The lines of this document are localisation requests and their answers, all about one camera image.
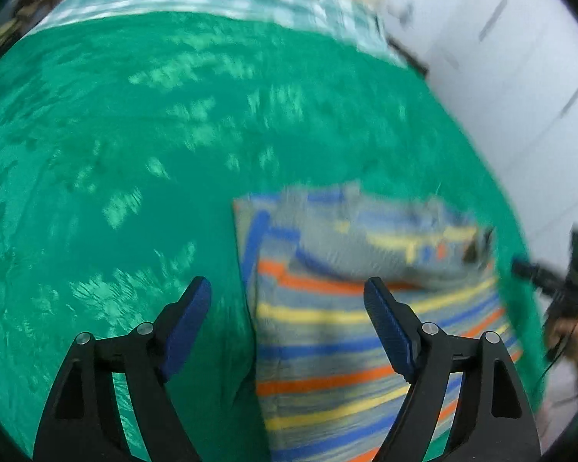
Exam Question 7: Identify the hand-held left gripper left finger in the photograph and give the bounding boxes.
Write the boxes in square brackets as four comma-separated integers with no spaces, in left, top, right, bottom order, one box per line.
[33,276,213,462]

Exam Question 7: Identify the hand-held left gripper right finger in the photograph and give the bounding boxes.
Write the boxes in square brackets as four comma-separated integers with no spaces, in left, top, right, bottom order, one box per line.
[363,276,543,462]

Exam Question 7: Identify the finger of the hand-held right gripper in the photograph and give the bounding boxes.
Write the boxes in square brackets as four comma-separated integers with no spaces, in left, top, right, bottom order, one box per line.
[511,259,568,299]

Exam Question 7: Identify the striped t-shirt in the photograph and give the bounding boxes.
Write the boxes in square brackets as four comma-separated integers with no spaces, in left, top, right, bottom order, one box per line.
[232,180,528,462]

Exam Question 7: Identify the pile of clothes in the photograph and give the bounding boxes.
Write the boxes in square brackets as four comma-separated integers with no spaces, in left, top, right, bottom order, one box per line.
[0,0,54,59]

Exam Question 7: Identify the person's right hand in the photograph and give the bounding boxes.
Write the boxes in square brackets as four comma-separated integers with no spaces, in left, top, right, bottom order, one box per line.
[544,318,578,362]

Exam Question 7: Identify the green velvet blanket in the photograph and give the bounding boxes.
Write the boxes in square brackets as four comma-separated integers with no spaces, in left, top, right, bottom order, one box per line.
[0,10,547,462]

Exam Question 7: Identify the white wardrobe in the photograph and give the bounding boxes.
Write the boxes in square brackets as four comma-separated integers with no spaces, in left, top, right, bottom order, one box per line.
[385,0,578,299]

